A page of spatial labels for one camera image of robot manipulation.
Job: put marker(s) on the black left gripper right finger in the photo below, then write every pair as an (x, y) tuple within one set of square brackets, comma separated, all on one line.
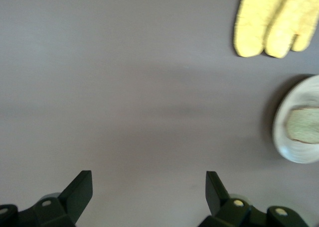
[(219, 204)]

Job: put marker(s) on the round wooden plate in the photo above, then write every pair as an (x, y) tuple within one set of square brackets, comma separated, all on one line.
[(286, 147)]

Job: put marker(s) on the brown toast slice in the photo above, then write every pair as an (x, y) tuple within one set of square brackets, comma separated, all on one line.
[(304, 125)]

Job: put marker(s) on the brown table cover sheet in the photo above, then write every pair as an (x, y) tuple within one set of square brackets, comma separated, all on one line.
[(124, 87)]

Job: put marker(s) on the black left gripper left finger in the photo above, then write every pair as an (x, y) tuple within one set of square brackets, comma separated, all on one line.
[(74, 199)]

